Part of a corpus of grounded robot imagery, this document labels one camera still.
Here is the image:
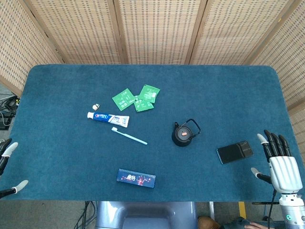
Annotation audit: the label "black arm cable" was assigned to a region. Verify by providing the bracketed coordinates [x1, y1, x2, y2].
[267, 189, 277, 229]

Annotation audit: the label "blue white toothpaste tube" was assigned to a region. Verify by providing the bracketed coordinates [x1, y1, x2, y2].
[87, 111, 131, 128]

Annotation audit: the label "black smartphone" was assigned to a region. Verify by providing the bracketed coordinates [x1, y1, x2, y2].
[216, 144, 244, 165]

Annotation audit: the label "woven bamboo screen panel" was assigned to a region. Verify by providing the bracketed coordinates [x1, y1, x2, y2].
[245, 0, 305, 165]
[19, 0, 128, 65]
[185, 0, 296, 65]
[0, 0, 65, 96]
[107, 0, 208, 65]

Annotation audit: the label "blue table cloth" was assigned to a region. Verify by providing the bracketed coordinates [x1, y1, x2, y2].
[0, 63, 305, 202]

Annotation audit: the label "brown shoe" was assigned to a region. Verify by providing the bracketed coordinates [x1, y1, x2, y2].
[198, 216, 221, 229]

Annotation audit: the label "black teapot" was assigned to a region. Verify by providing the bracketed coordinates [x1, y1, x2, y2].
[171, 118, 202, 147]

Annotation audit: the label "green sachet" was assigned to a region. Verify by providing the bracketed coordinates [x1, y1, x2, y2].
[133, 95, 154, 113]
[112, 88, 137, 112]
[138, 84, 161, 104]

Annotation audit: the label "black cable bundle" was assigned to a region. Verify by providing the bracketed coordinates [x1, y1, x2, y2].
[0, 94, 21, 131]

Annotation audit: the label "black kettle lid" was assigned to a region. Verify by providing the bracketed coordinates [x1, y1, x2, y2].
[175, 126, 192, 142]

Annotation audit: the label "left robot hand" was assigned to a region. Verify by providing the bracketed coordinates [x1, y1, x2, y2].
[0, 138, 30, 200]

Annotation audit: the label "dark blue printed box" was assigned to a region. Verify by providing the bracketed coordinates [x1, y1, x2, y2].
[116, 168, 157, 189]

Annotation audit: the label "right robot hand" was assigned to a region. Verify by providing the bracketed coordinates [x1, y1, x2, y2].
[250, 129, 299, 194]

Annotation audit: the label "black floor cables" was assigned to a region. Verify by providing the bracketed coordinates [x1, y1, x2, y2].
[75, 201, 96, 229]

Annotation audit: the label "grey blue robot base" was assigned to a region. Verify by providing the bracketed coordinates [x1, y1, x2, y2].
[95, 201, 198, 229]

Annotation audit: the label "light blue toothbrush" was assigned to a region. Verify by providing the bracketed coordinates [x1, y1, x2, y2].
[111, 126, 148, 146]

